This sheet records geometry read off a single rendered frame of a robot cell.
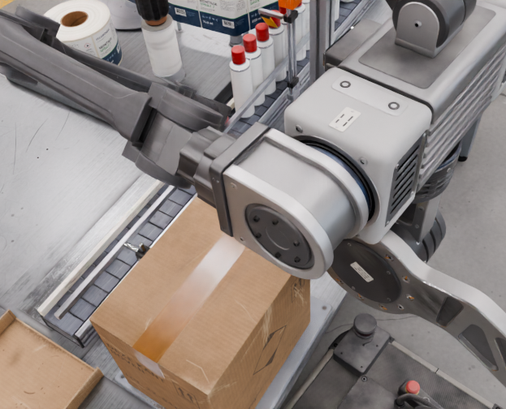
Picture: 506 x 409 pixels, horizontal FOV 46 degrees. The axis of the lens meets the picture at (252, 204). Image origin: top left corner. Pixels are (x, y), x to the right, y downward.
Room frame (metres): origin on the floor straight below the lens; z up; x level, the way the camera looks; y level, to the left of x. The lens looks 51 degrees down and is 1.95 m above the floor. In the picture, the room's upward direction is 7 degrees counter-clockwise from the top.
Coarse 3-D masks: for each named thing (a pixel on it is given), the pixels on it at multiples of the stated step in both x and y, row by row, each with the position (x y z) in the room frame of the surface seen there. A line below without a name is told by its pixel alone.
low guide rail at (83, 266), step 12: (156, 180) 0.94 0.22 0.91; (156, 192) 0.92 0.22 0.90; (144, 204) 0.89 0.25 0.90; (132, 216) 0.85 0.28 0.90; (120, 228) 0.82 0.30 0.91; (108, 240) 0.79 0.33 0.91; (96, 252) 0.76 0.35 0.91; (84, 264) 0.73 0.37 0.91; (72, 276) 0.70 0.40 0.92; (60, 288) 0.68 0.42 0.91; (48, 300) 0.65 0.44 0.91
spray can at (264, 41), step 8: (264, 24) 1.26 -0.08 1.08; (256, 32) 1.25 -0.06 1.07; (264, 32) 1.24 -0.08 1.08; (264, 40) 1.24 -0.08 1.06; (272, 40) 1.26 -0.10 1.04; (264, 48) 1.23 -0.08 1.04; (272, 48) 1.25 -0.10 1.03; (264, 56) 1.23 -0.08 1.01; (272, 56) 1.24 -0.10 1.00; (264, 64) 1.23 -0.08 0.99; (272, 64) 1.24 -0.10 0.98; (264, 72) 1.23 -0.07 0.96; (272, 88) 1.24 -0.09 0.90
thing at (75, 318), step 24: (360, 0) 1.63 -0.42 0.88; (336, 24) 1.52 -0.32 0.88; (240, 120) 1.15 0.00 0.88; (192, 192) 0.92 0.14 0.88; (168, 216) 0.86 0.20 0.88; (144, 240) 0.80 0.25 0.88; (96, 264) 0.75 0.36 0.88; (120, 264) 0.74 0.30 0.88; (72, 288) 0.70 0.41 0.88; (96, 288) 0.69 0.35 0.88; (48, 312) 0.64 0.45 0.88; (72, 312) 0.64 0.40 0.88
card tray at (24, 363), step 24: (0, 336) 0.63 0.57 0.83; (24, 336) 0.62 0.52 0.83; (0, 360) 0.57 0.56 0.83; (24, 360) 0.56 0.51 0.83; (48, 360) 0.56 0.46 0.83; (72, 360) 0.55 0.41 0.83; (0, 384) 0.52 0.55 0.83; (24, 384) 0.51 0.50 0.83; (48, 384) 0.51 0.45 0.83; (72, 384) 0.50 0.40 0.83; (96, 384) 0.49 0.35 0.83; (0, 408) 0.47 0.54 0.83; (24, 408) 0.46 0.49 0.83; (48, 408) 0.46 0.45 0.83; (72, 408) 0.44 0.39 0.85
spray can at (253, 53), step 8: (248, 40) 1.21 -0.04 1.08; (256, 40) 1.22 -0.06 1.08; (248, 48) 1.21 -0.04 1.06; (256, 48) 1.21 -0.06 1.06; (248, 56) 1.20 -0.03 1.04; (256, 56) 1.20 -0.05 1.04; (256, 64) 1.20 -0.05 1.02; (256, 72) 1.20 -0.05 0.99; (256, 80) 1.20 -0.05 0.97; (256, 88) 1.20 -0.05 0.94; (264, 96) 1.21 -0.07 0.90; (256, 104) 1.19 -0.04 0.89
